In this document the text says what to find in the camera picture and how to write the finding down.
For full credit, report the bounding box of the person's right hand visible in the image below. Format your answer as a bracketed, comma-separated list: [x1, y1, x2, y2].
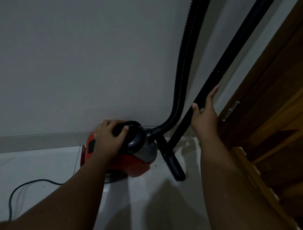
[191, 84, 221, 141]

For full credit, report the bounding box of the person's left hand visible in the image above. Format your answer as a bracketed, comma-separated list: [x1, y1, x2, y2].
[93, 120, 130, 160]

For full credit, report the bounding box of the red and grey vacuum cleaner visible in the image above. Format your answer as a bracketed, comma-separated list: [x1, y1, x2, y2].
[80, 121, 158, 179]

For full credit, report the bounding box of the black vacuum wand tube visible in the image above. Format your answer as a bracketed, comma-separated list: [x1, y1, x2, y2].
[168, 0, 275, 150]

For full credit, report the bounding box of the person's right forearm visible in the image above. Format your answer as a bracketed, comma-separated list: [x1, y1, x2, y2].
[199, 134, 288, 230]

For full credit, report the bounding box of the person's left forearm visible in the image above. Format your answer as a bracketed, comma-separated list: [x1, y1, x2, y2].
[0, 153, 112, 230]

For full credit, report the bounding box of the metal door hinge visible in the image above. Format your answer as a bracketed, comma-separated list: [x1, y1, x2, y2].
[222, 100, 240, 122]

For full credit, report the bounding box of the brown wooden door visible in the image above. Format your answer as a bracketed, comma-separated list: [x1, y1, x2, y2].
[217, 0, 303, 230]

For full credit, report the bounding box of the black ribbed vacuum hose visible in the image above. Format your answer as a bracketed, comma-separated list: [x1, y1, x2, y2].
[151, 0, 211, 136]

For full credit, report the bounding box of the black power cord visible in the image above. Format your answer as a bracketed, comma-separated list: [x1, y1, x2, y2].
[8, 179, 64, 221]

